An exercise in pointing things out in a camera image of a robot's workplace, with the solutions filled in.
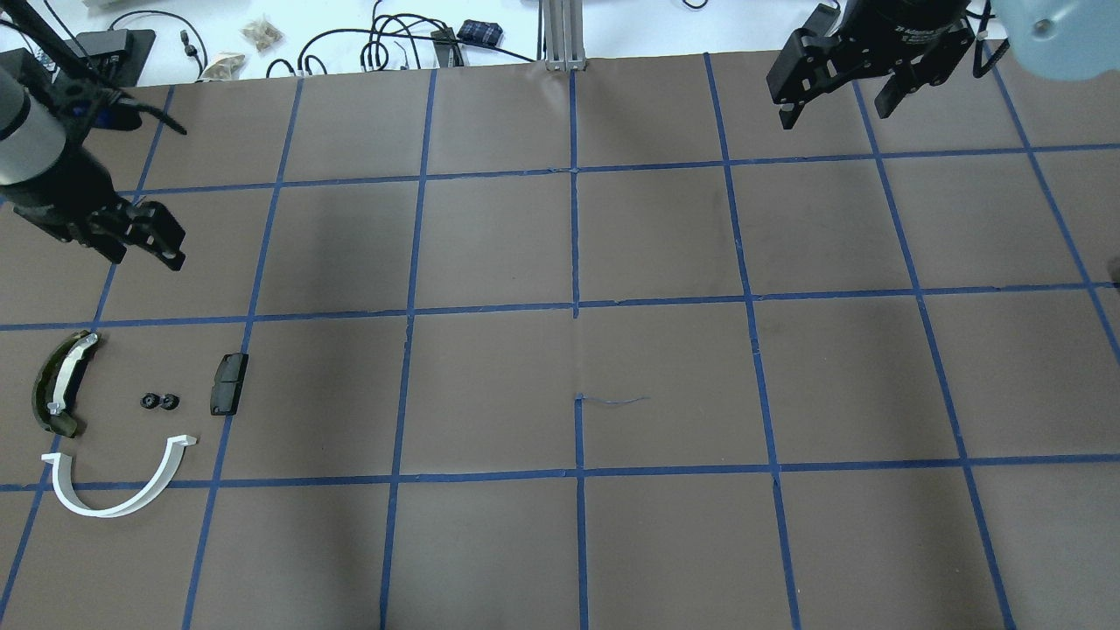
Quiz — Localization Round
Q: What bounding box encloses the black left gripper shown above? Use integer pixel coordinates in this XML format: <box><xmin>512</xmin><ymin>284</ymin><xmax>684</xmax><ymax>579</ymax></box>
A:
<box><xmin>3</xmin><ymin>149</ymin><xmax>186</xmax><ymax>271</ymax></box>

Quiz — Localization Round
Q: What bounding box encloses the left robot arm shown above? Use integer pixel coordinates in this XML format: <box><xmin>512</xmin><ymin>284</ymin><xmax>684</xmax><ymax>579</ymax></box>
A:
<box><xmin>1</xmin><ymin>70</ymin><xmax>187</xmax><ymax>271</ymax></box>

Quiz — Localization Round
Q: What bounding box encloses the black brake pad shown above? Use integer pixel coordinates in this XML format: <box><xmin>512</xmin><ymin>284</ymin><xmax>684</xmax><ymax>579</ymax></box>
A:
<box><xmin>208</xmin><ymin>353</ymin><xmax>249</xmax><ymax>417</ymax></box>

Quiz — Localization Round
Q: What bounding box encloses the green curved brake shoe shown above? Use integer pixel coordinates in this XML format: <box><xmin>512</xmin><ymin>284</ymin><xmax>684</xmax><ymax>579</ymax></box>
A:
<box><xmin>31</xmin><ymin>330</ymin><xmax>101</xmax><ymax>438</ymax></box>

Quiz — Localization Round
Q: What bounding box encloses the white curved plastic arc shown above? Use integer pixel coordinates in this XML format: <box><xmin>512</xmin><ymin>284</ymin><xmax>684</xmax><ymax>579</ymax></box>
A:
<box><xmin>40</xmin><ymin>434</ymin><xmax>199</xmax><ymax>520</ymax></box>

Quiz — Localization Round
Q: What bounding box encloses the small black bearing gear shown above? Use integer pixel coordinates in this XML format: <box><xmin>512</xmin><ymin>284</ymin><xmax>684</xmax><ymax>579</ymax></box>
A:
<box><xmin>140</xmin><ymin>392</ymin><xmax>164</xmax><ymax>410</ymax></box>

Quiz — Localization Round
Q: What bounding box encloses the aluminium frame post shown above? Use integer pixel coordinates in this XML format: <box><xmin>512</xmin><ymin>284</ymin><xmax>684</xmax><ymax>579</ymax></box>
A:
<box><xmin>536</xmin><ymin>0</ymin><xmax>587</xmax><ymax>72</ymax></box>

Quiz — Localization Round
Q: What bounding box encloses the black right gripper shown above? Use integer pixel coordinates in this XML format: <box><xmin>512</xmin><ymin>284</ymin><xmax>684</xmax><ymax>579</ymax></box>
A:
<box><xmin>766</xmin><ymin>1</ymin><xmax>976</xmax><ymax>130</ymax></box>

